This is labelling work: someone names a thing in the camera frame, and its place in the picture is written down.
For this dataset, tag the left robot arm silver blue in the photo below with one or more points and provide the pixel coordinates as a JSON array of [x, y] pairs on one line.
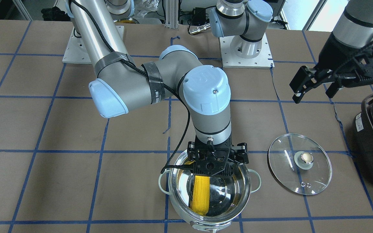
[[355, 26]]

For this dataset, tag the aluminium frame post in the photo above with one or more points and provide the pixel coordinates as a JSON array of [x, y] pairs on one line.
[[172, 9]]

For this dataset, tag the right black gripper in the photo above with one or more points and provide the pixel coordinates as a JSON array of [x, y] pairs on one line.
[[242, 155]]

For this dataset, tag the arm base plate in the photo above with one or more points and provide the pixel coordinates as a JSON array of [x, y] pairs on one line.
[[91, 49], [238, 53]]

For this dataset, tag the yellow corn cob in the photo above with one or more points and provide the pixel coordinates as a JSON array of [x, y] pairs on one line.
[[200, 195]]

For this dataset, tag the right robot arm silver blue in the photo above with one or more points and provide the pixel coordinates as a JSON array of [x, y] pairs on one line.
[[121, 87]]

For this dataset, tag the glass pot lid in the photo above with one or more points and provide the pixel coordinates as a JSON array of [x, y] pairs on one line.
[[299, 164]]

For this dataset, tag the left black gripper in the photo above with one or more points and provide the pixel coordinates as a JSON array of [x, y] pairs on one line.
[[333, 55]]

